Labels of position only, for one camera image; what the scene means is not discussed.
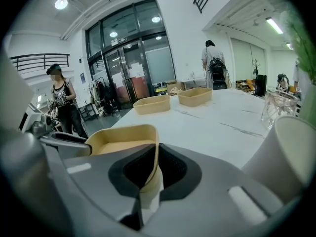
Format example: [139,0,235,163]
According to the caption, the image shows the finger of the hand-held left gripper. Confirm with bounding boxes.
[50,132,87,144]
[39,137,94,160]

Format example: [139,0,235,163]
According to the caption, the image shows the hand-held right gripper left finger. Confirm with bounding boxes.
[62,144,157,231]

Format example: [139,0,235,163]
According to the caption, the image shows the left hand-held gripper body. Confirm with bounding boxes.
[18,102,54,137]

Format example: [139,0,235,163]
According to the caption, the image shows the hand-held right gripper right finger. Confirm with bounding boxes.
[142,143,283,237]

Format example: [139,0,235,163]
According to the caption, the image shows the beige paper tray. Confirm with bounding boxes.
[132,94,171,116]
[177,87,214,108]
[84,123,165,209]

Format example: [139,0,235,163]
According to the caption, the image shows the clothes rack with dark clothes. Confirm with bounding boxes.
[89,76,119,118]

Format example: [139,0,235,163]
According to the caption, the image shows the grey ceramic mug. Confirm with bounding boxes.
[241,115,316,203]

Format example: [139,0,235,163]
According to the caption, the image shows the black framed glass door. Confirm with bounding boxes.
[85,0,177,114]

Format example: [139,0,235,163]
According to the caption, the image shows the clear glass mug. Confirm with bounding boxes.
[260,88,300,131]

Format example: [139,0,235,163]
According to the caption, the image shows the wooden chair orange cushion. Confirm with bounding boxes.
[236,79,256,95]

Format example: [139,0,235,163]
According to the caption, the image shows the cardboard box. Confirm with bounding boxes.
[166,80,186,95]

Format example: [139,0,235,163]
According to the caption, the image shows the black cabinet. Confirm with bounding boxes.
[255,74,268,98]

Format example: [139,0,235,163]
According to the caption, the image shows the white vase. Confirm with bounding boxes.
[297,82,316,127]

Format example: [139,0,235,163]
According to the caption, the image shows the round ceiling light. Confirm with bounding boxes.
[54,0,69,10]

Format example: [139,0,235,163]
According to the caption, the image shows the white flower bouquet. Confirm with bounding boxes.
[279,7,316,84]

